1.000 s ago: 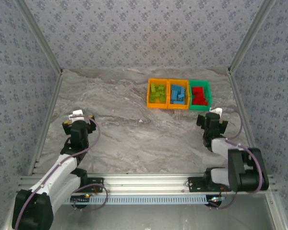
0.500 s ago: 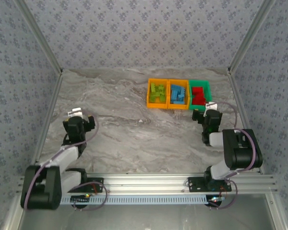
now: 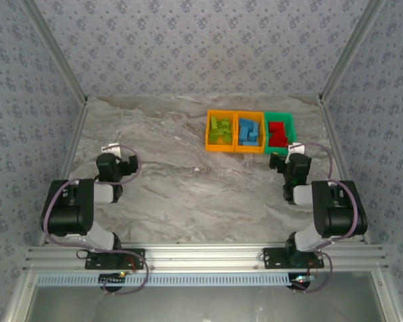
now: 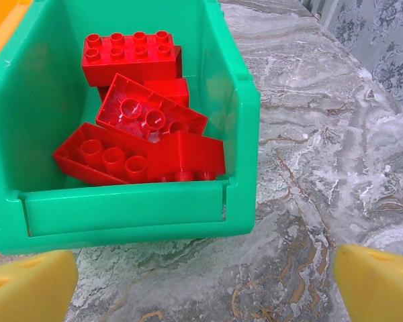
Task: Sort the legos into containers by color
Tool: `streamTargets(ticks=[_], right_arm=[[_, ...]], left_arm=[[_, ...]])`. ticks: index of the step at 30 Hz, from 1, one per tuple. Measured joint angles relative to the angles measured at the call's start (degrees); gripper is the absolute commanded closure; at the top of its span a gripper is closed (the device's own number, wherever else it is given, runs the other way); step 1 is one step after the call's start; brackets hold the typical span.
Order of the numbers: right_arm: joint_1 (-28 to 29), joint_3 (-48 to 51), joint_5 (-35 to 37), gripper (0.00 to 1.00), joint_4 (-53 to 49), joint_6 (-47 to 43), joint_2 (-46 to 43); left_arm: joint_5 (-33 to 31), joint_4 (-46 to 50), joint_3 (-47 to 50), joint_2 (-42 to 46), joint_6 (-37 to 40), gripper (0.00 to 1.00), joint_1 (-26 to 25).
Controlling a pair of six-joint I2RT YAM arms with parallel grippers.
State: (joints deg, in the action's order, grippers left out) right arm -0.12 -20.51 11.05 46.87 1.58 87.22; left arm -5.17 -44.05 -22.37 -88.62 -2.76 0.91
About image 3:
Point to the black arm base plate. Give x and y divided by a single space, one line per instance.
272 258
139 255

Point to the red lego brick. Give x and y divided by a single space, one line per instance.
284 142
282 133
272 135
276 143
276 125

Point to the aluminium frame post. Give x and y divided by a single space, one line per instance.
59 53
347 53

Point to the green plastic bin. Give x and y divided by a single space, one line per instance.
290 127

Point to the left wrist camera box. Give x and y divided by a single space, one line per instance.
111 148

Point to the wide aluminium frame rail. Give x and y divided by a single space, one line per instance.
201 256

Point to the orange plastic bin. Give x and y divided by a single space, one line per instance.
218 147
250 148

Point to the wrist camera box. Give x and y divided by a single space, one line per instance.
296 147
111 148

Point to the small black controller board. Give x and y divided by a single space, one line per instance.
112 278
302 279

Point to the aluminium frame leg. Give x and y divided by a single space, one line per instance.
19 302
388 302

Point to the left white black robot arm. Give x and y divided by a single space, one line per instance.
70 214

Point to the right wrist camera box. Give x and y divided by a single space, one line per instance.
296 147

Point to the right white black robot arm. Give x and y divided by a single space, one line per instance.
339 214

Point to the lime green lego brick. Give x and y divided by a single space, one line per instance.
214 122
215 137
227 137
226 122
223 129

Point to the grey metal lower panel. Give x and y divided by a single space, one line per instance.
201 305

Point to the blue lego brick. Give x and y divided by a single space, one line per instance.
249 143
253 136
254 126
246 121
243 133

